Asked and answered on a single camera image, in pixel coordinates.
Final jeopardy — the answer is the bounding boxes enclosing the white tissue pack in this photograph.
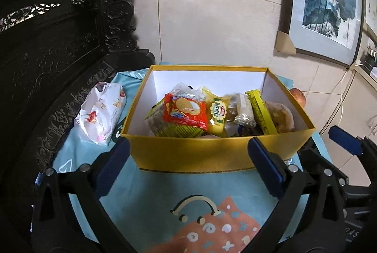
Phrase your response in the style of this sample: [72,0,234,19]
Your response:
[74,82,127,146]

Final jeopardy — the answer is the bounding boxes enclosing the red biscuit packet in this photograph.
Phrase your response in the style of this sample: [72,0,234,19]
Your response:
[163,93,208,131]

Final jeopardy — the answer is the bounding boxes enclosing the dark carved wooden chair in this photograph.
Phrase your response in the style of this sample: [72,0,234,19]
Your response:
[1,0,155,252]

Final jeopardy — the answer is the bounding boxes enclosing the yellow cardboard box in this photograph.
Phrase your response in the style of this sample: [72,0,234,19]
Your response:
[121,65,315,173]

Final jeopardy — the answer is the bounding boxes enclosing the yellow green snack bag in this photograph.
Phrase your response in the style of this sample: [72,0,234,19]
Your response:
[201,87,231,138]

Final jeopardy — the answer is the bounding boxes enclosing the framed lotus painting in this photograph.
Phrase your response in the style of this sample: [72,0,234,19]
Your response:
[279,0,364,67]

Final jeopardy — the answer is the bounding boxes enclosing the green yellow snack packet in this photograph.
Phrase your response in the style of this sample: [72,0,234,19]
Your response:
[144,99,203,138]

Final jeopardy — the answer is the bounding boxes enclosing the wrapped bread bun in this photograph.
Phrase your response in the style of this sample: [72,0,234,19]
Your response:
[265,101,295,134]

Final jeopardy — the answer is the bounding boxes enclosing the light blue table mat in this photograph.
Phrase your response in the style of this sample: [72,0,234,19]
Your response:
[53,68,278,252]

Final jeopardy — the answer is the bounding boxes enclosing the yellow cheese stick packet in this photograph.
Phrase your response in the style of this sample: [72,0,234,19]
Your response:
[245,89,277,135]

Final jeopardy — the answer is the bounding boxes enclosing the clear rice cracker packet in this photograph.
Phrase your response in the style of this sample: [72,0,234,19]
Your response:
[234,93,256,128]

